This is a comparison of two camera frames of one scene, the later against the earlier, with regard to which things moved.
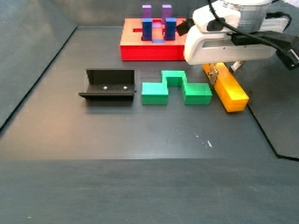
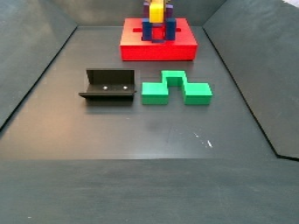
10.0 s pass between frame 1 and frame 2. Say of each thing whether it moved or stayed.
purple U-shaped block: stayed
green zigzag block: stayed
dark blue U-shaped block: stayed
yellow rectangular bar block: moved
